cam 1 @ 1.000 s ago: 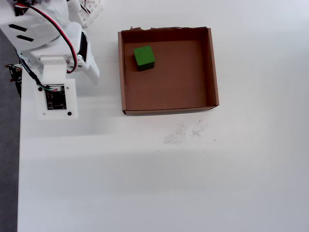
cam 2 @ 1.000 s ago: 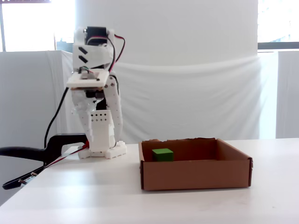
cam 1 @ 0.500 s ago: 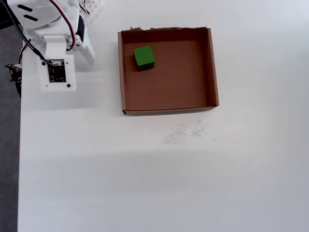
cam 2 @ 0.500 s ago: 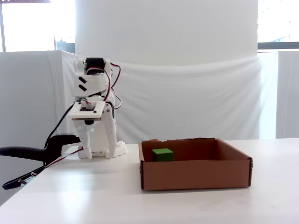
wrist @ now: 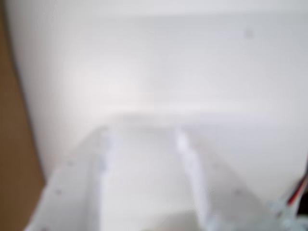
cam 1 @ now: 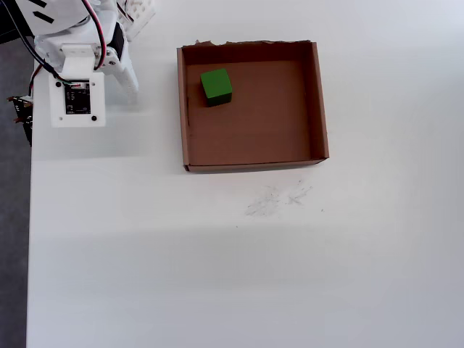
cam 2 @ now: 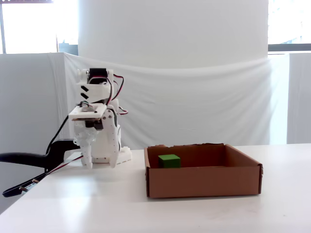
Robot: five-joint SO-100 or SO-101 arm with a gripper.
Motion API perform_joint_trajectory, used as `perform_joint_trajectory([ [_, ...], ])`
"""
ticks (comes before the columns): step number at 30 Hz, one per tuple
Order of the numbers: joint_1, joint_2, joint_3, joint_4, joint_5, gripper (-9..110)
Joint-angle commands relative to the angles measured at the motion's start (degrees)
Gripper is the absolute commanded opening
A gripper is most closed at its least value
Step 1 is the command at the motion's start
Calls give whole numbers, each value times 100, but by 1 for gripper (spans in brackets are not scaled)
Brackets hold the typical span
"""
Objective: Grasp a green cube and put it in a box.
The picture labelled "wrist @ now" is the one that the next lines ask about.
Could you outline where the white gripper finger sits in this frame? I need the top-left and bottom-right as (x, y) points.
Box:
(175, 129), (277, 231)
(26, 128), (114, 231)

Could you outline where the brown cardboard box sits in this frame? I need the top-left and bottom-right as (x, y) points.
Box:
(0, 0), (47, 231)

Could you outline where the red black servo cable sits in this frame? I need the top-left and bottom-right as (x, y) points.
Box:
(280, 158), (308, 208)

